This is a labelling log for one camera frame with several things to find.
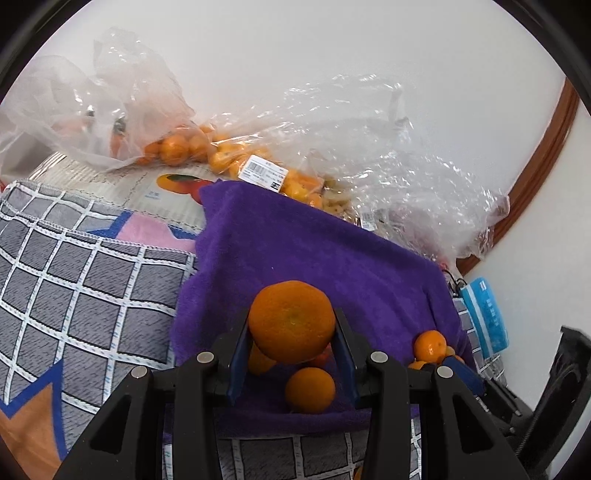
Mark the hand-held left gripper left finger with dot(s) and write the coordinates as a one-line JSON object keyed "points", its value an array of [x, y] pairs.
{"points": [[238, 369]]}

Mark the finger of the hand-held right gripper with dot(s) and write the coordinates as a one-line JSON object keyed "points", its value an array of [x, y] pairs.
{"points": [[466, 376]]}

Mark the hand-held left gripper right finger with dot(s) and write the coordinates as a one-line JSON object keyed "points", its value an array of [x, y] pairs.
{"points": [[347, 364]]}

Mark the small orange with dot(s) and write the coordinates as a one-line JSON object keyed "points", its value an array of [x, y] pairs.
{"points": [[417, 365], [455, 356]]}

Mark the medium orange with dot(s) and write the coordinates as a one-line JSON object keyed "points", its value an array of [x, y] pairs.
{"points": [[260, 362], [310, 390]]}

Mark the small red fruit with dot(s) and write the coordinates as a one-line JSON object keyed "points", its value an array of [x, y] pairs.
{"points": [[324, 357]]}

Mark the large orange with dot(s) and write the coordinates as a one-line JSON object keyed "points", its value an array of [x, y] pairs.
{"points": [[292, 321]]}

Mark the purple towel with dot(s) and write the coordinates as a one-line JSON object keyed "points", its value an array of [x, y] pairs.
{"points": [[323, 249]]}

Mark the orange with green stem mark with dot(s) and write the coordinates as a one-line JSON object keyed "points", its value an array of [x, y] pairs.
{"points": [[429, 346]]}

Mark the blue tissue pack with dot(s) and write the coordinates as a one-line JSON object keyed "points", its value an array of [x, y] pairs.
{"points": [[487, 318]]}

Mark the grey checkered blanket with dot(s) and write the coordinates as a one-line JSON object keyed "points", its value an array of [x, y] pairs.
{"points": [[92, 286]]}

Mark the fruit print cardboard box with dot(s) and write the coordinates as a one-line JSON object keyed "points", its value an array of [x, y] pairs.
{"points": [[138, 194]]}

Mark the pile of small bagged oranges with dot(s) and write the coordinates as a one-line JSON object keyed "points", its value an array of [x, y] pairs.
{"points": [[174, 150], [226, 159]]}

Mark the large clear plastic bag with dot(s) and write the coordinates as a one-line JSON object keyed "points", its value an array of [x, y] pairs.
{"points": [[392, 152]]}

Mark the crumpled clear plastic bag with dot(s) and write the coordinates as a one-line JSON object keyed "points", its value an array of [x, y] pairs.
{"points": [[69, 101]]}

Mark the brown wooden frame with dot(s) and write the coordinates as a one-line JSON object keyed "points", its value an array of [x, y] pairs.
{"points": [[545, 152]]}

